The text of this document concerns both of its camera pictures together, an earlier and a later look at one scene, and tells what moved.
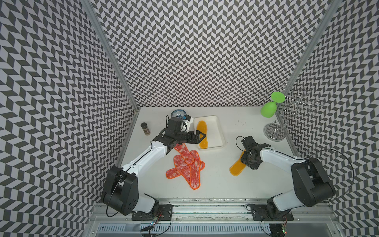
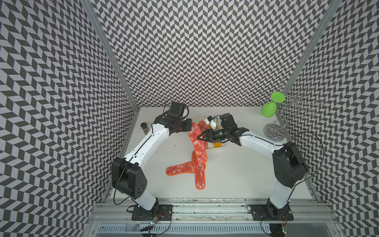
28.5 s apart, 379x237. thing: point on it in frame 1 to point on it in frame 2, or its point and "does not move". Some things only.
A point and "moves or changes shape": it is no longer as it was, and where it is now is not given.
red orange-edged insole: (185, 153) to (203, 126)
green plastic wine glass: (268, 109) does not move
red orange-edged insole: (195, 170) moves or changes shape
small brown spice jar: (144, 126) does not move
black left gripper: (197, 139) to (187, 121)
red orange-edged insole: (183, 167) to (199, 151)
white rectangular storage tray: (214, 136) does not move
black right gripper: (255, 165) to (208, 133)
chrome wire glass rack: (295, 104) does not move
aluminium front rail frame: (214, 219) does not move
